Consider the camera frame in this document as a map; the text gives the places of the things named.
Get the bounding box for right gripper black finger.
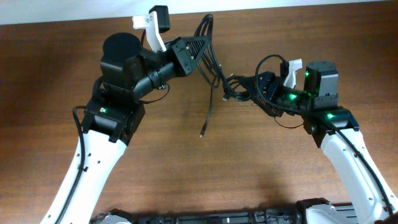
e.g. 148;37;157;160
183;36;210;60
234;76;258;96

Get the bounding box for black cable bundle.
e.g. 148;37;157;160
193;13;252;138

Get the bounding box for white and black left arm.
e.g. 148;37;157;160
42;32;210;223

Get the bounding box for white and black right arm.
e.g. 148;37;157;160
184;36;397;223

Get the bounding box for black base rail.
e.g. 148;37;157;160
90;198;359;224

